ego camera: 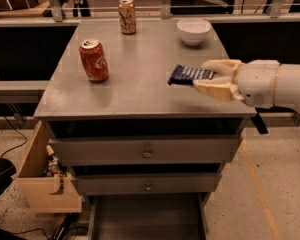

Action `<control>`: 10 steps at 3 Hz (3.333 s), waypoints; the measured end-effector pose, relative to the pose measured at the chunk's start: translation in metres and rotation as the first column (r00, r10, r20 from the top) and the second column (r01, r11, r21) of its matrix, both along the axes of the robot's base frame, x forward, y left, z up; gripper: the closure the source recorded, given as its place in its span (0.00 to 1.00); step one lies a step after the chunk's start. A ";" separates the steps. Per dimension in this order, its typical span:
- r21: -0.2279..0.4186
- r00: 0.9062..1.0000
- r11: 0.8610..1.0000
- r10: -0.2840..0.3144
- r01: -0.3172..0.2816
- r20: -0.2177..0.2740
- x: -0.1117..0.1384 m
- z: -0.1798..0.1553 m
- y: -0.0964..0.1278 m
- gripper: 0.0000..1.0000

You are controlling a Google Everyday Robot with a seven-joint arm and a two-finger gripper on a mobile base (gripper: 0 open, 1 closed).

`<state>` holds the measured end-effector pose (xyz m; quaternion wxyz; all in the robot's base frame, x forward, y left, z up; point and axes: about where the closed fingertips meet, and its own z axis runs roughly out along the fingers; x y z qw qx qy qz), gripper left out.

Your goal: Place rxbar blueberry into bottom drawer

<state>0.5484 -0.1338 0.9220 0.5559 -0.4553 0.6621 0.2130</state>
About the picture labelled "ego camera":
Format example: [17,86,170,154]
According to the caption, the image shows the white ceramic bowl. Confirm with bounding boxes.
[177,18,212,46]

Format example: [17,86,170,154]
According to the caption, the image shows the tan arizona tea can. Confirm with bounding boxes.
[118,0,136,35]

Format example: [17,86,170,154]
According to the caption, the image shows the grey open bottom drawer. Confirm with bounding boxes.
[87,194,208,240]

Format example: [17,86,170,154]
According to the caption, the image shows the black floor cable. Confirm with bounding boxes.
[0,116,28,159]

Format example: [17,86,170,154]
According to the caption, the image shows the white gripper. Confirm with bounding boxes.
[193,59,280,108]

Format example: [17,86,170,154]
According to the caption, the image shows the grey drawer cabinet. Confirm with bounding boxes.
[33,18,257,240]

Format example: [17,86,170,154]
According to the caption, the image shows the red coca-cola can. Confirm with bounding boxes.
[79,39,109,82]

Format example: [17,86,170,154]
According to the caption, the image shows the grey middle drawer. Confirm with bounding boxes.
[71,173,221,196]

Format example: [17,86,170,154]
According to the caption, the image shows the grey top drawer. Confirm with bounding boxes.
[49,136,242,166]

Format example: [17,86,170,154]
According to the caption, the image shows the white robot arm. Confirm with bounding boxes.
[193,59,300,114]

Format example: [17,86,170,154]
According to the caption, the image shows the blue rxbar blueberry bar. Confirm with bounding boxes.
[168,65,215,86]

